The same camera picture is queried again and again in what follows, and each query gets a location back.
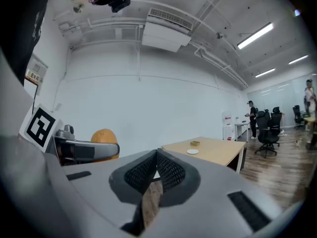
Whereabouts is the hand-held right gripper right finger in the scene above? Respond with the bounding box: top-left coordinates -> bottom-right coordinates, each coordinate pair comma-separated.
145,148 -> 283,238

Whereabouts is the orange round object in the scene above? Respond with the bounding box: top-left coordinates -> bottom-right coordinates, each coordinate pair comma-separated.
90,128 -> 120,163

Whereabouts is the person's black t-shirt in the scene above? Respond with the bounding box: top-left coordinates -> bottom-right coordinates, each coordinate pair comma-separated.
0,0 -> 58,86

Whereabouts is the grey wall electrical box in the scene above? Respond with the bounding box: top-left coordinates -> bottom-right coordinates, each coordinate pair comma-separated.
24,53 -> 49,86

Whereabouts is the light wooden table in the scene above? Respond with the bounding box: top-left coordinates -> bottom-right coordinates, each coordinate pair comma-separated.
161,136 -> 247,175

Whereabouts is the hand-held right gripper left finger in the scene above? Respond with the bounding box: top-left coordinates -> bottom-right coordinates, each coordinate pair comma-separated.
60,149 -> 159,238

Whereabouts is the black head-mounted camera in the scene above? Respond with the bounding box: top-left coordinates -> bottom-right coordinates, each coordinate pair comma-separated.
108,0 -> 131,13

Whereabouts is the black office chair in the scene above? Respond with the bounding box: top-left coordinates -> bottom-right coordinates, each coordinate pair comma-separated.
270,107 -> 283,136
254,111 -> 281,159
292,105 -> 306,130

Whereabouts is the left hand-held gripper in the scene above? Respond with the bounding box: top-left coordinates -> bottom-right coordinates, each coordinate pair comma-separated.
19,104 -> 121,167

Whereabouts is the wooden desk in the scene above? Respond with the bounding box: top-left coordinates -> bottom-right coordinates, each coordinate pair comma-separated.
303,116 -> 317,143

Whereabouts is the white desk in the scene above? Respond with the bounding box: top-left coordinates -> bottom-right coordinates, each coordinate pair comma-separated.
234,120 -> 251,142

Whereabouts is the white cabinet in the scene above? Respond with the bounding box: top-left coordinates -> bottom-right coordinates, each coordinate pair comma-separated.
221,110 -> 236,141

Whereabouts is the black cable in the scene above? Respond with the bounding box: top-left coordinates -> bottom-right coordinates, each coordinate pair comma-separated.
31,83 -> 40,115

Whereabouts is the white ceiling air conditioner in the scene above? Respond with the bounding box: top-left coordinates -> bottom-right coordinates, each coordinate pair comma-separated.
141,7 -> 194,53

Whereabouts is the ceiling tube light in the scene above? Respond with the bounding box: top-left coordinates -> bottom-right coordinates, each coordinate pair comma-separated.
237,22 -> 274,50
255,68 -> 276,78
288,55 -> 310,65

